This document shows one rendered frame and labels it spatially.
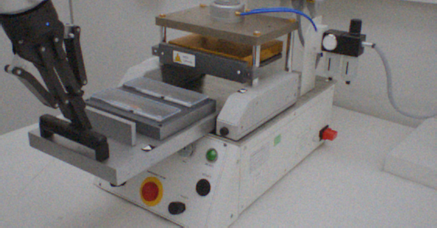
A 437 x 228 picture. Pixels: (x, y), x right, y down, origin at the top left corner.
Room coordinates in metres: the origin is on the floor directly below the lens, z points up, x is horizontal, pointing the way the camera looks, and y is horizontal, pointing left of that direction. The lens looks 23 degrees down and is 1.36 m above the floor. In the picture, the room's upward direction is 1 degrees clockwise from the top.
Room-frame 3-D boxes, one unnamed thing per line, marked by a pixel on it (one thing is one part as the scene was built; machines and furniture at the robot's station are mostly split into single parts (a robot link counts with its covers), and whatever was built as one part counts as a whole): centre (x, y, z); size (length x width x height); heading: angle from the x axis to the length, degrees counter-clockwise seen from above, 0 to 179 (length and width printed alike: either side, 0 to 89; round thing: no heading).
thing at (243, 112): (0.95, -0.09, 0.96); 0.26 x 0.05 x 0.07; 145
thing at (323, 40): (1.07, -0.28, 1.05); 0.15 x 0.05 x 0.15; 55
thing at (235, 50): (1.09, -0.03, 1.07); 0.22 x 0.17 x 0.10; 55
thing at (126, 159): (0.85, 0.16, 0.97); 0.30 x 0.22 x 0.08; 145
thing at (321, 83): (1.12, -0.04, 0.93); 0.46 x 0.35 x 0.01; 145
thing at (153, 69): (1.12, 0.13, 0.96); 0.25 x 0.05 x 0.07; 145
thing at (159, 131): (0.88, 0.13, 0.98); 0.20 x 0.17 x 0.03; 55
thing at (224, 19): (1.11, -0.05, 1.08); 0.31 x 0.24 x 0.13; 55
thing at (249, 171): (1.08, -0.03, 0.84); 0.53 x 0.37 x 0.17; 145
